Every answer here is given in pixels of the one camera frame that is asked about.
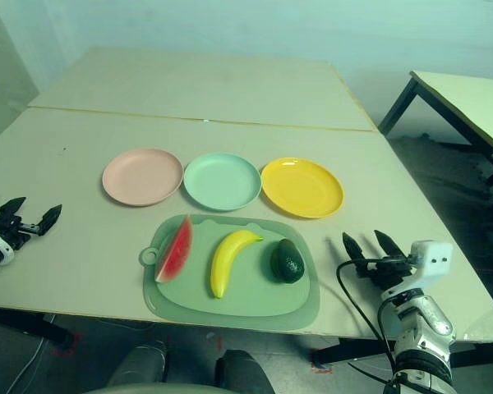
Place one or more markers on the green cutting board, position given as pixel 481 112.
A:
pixel 254 295

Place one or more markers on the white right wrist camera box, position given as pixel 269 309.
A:
pixel 431 260

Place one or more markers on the grey robot leg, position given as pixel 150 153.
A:
pixel 141 363
pixel 242 371

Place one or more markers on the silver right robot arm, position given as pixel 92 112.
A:
pixel 423 328

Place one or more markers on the yellow banana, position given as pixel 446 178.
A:
pixel 222 262

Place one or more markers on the mint green plate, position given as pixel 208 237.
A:
pixel 222 180

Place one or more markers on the yellow plate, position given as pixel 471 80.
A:
pixel 302 186

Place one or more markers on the red watermelon slice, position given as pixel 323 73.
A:
pixel 176 254

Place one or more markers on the black table leg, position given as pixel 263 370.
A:
pixel 24 324
pixel 345 353

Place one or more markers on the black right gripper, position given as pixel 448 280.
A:
pixel 384 273

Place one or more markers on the grey robot right leg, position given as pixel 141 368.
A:
pixel 242 371

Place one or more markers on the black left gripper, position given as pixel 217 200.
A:
pixel 12 234

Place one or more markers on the side table with black legs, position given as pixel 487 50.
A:
pixel 456 94

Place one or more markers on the pink plate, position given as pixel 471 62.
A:
pixel 141 176

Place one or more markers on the grey robot left leg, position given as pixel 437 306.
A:
pixel 141 363

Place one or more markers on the dark green avocado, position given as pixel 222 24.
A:
pixel 287 262

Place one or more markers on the clear plastic bag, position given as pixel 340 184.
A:
pixel 489 326

